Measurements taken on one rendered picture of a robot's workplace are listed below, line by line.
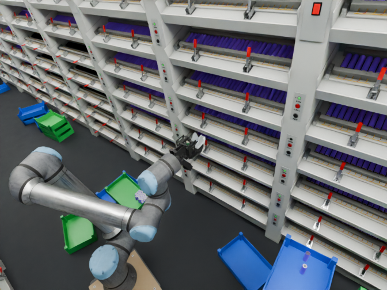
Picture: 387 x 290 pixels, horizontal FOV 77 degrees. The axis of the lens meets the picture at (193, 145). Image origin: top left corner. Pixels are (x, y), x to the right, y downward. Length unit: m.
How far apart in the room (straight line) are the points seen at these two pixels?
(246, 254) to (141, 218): 0.93
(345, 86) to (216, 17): 0.52
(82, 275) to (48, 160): 0.92
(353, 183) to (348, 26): 0.61
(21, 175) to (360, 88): 1.28
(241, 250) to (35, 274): 1.37
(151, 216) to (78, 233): 1.19
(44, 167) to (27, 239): 1.14
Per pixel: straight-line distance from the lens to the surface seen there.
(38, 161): 1.24
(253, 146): 1.25
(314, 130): 1.06
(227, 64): 1.09
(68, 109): 3.25
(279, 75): 1.00
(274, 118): 1.10
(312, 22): 0.87
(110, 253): 1.41
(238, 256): 1.71
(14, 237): 2.39
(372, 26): 0.87
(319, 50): 0.89
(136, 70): 1.66
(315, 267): 1.22
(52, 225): 2.26
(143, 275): 1.60
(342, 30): 0.86
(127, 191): 2.06
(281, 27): 0.91
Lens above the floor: 1.58
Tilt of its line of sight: 41 degrees down
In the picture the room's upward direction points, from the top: 9 degrees counter-clockwise
